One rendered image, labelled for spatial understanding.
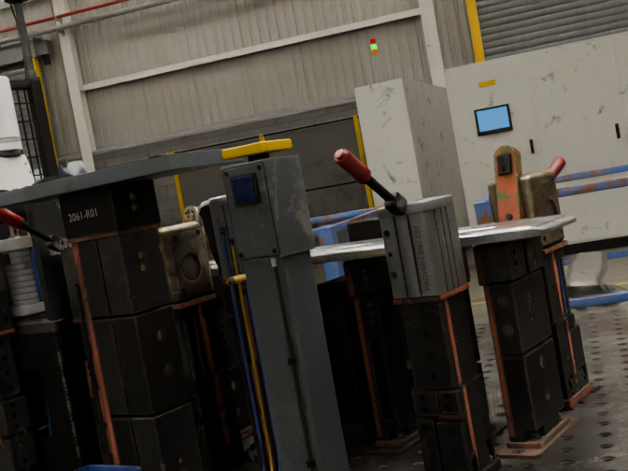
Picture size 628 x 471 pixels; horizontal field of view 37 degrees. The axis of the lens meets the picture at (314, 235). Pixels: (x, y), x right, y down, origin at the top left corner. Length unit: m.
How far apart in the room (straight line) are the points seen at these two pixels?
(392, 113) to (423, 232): 8.32
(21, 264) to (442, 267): 0.74
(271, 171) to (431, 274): 0.24
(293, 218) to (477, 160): 8.31
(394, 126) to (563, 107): 1.64
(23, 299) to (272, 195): 0.66
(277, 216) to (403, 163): 8.39
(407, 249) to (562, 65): 8.24
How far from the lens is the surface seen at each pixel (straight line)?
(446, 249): 1.16
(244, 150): 1.06
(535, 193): 1.44
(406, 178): 9.42
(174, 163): 1.09
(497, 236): 1.21
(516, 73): 9.35
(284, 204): 1.06
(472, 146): 9.35
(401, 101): 9.42
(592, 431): 1.37
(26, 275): 1.59
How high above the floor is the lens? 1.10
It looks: 3 degrees down
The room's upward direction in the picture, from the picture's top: 10 degrees counter-clockwise
